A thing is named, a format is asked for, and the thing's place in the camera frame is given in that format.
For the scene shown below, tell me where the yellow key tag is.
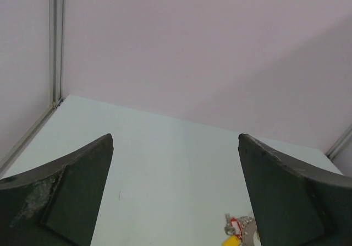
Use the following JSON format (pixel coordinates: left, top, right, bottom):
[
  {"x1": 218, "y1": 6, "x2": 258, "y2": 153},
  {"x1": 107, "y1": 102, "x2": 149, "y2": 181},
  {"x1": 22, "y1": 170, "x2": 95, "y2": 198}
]
[{"x1": 222, "y1": 236, "x2": 241, "y2": 246}]

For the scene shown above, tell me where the aluminium frame post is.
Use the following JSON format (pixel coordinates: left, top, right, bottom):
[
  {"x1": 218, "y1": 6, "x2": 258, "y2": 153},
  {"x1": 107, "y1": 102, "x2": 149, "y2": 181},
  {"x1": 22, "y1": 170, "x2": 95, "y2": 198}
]
[
  {"x1": 326, "y1": 125, "x2": 352, "y2": 161},
  {"x1": 1, "y1": 0, "x2": 64, "y2": 173}
]

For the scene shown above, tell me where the right aluminium frame post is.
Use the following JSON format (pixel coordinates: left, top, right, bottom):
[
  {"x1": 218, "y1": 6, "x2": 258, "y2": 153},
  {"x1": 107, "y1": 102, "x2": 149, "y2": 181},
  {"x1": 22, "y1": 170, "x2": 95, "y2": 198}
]
[{"x1": 326, "y1": 125, "x2": 352, "y2": 161}]

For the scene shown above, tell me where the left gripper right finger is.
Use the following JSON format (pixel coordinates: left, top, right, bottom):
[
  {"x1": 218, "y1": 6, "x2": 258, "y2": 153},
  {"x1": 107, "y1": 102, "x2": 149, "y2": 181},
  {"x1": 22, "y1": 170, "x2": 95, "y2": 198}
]
[{"x1": 238, "y1": 134, "x2": 351, "y2": 245}]

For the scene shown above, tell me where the red key tag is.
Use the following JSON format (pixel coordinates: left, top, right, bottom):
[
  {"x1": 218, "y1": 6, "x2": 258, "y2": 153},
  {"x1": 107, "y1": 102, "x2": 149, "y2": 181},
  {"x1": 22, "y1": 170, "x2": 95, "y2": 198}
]
[{"x1": 230, "y1": 217, "x2": 242, "y2": 236}]

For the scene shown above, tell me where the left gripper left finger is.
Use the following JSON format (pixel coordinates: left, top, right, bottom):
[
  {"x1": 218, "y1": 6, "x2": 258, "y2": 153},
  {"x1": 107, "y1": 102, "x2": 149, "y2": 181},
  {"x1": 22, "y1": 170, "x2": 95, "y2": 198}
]
[{"x1": 1, "y1": 134, "x2": 113, "y2": 245}]

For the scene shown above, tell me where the left aluminium frame post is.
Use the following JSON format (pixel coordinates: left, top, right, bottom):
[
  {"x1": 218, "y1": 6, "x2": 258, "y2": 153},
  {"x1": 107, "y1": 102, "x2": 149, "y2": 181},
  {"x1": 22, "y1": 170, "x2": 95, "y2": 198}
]
[{"x1": 1, "y1": 0, "x2": 64, "y2": 173}]

